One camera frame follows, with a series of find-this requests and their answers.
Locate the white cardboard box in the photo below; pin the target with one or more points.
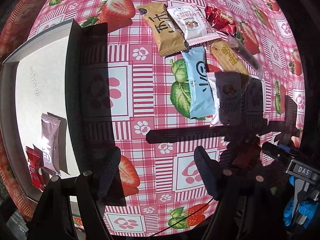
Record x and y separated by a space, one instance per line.
40 80

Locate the person's right hand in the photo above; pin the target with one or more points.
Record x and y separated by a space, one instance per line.
291 210

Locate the plain red snack packet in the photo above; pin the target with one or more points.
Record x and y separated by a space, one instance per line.
36 175

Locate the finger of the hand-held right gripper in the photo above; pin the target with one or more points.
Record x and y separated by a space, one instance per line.
288 150
273 151

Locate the clear dark snack stick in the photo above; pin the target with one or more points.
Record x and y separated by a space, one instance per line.
243 51

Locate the yellow rice cracker packet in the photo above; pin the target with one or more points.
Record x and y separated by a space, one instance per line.
228 57

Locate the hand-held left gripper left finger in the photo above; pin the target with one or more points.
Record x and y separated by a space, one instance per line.
110 172

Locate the tan snack packet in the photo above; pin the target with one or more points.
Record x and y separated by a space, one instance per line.
162 32

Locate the mauve snack packet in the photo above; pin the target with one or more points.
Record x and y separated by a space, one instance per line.
51 142

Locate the light blue snack packet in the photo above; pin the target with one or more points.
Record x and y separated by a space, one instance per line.
200 87

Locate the strawberry print tablecloth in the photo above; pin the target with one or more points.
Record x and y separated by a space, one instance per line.
150 92

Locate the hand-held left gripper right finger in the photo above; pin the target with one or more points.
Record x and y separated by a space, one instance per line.
205 170

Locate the white pink-edged snack packet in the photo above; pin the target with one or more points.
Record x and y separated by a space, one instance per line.
192 25
228 97

